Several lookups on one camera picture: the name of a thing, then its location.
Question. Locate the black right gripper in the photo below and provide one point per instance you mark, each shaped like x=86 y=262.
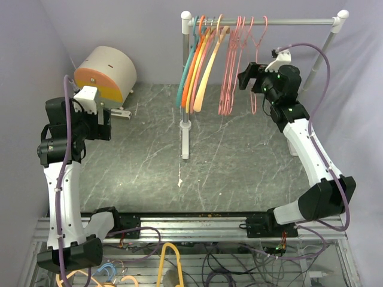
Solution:
x=252 y=72

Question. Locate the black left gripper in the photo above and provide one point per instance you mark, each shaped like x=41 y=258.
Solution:
x=100 y=131

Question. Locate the peach plastic hanger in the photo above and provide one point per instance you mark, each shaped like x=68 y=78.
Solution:
x=220 y=36

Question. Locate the pink plastic hanger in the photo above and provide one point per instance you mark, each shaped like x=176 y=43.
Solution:
x=194 y=92

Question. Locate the orange plastic hanger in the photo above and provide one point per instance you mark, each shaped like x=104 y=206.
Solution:
x=187 y=87

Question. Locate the teal plastic hanger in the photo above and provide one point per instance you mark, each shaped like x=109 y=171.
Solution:
x=185 y=18

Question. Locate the yellow plastic hanger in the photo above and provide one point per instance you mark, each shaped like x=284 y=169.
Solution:
x=195 y=71

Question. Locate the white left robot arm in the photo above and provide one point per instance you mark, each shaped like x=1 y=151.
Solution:
x=72 y=245

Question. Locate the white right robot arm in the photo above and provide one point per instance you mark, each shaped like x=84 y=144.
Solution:
x=329 y=190

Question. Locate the small white remote box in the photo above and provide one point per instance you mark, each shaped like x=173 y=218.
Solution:
x=121 y=113

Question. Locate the beige round drawer cabinet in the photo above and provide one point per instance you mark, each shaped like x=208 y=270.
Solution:
x=111 y=72

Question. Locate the silver clothes rack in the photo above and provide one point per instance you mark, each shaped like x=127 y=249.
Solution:
x=185 y=124

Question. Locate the blue hanger below table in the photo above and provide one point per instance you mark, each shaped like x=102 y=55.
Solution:
x=109 y=268

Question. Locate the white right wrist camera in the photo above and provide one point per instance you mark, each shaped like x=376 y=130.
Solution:
x=281 y=58

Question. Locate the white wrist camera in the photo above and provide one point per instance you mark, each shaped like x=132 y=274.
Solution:
x=281 y=58
x=88 y=97

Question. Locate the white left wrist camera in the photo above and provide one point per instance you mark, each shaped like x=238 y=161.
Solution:
x=88 y=97

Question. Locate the aluminium mounting rail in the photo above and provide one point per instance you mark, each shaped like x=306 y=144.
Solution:
x=197 y=229

